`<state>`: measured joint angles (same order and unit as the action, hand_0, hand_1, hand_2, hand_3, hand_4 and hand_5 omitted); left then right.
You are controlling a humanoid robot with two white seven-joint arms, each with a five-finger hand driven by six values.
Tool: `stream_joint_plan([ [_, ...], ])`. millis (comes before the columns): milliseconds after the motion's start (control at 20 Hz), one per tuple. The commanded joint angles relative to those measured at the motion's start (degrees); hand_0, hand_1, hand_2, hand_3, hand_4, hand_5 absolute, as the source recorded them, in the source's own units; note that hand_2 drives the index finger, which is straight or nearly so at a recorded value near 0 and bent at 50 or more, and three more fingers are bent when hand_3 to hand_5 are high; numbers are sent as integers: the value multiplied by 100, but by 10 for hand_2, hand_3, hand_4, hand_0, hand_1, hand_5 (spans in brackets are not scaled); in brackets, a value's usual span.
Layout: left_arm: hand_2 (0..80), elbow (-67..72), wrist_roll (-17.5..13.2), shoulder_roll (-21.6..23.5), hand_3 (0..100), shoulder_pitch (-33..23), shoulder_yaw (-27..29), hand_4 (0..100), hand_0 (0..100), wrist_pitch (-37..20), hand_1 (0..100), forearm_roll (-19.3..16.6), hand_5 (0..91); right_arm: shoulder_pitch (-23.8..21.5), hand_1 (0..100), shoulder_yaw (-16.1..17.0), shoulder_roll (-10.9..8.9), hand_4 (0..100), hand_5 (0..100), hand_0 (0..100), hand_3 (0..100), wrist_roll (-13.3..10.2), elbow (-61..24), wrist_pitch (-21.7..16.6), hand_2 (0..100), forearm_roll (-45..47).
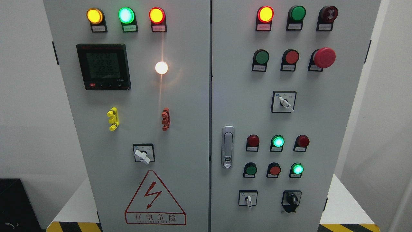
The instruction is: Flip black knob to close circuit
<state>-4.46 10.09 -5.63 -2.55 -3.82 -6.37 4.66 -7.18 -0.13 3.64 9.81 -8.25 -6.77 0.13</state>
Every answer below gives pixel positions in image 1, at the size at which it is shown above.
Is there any black knob selector switch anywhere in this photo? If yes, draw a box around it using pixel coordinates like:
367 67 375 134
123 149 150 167
281 190 302 213

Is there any grey electrical cabinet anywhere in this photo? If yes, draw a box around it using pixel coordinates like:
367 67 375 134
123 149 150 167
43 0 381 232

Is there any red terminal connector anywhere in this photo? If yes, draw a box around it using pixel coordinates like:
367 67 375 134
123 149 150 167
161 107 171 131

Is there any dark red indicator light left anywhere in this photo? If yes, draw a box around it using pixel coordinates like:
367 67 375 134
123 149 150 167
246 134 259 152

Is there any dark red indicator light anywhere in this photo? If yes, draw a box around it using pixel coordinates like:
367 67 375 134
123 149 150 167
246 134 259 152
293 135 310 152

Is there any white glowing indicator light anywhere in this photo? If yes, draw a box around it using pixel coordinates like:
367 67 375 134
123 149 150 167
155 61 169 75

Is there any green push button lower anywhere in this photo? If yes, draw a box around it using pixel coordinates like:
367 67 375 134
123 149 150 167
243 162 257 178

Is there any green push button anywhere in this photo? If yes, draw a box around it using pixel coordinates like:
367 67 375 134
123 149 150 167
286 5 306 31
243 162 257 178

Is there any green lit indicator light middle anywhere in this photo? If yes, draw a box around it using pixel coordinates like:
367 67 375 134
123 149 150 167
270 135 285 152

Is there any green push button second row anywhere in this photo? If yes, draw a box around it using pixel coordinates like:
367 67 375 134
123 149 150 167
251 49 269 72

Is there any red push button lower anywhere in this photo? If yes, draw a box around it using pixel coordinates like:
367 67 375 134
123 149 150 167
266 162 281 178

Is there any yellow terminal connector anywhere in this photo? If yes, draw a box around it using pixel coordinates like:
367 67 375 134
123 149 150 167
107 107 119 131

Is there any dark red indicator light right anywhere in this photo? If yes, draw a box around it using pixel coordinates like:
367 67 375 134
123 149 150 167
293 135 310 152

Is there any red push button second row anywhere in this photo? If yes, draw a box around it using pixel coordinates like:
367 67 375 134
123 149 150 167
280 49 300 72

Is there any red electric hazard warning sticker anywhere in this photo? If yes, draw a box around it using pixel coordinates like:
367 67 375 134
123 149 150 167
125 170 186 226

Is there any green lit button lower right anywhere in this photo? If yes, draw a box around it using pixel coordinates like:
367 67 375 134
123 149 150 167
289 162 304 178

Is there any red indicator light top left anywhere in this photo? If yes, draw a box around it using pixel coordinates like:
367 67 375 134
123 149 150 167
149 6 167 32

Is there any black digital power meter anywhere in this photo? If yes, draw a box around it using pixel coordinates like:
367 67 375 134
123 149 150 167
76 43 131 91

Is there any red indicator light right door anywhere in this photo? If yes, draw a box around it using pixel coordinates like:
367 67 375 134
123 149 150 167
256 5 274 31

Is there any green indicator light top left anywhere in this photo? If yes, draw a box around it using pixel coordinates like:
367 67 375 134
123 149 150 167
118 6 138 33

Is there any red emergency stop button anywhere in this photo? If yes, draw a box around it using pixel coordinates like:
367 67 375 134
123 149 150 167
308 47 336 72

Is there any green push button top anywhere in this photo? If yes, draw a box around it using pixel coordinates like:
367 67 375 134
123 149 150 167
286 5 306 31

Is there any yellow indicator light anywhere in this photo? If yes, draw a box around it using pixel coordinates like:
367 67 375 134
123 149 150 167
86 7 107 33

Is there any dark red buzzer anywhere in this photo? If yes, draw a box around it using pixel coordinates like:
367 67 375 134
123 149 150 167
316 6 338 31

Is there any black box lower left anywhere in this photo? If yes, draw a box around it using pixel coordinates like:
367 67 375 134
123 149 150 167
0 178 42 232

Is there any silver door lock handle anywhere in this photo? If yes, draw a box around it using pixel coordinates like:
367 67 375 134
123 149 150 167
221 125 235 169

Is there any white selector switch left door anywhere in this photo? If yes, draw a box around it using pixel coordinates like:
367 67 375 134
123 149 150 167
132 143 155 165

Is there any white selector switch upper right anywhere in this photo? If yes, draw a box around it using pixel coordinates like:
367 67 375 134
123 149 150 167
271 91 297 113

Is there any white selector switch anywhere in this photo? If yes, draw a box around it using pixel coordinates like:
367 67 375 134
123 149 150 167
271 91 297 113
238 190 258 210

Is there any white selector switch bottom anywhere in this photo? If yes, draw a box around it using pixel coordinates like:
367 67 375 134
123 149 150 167
238 190 258 210

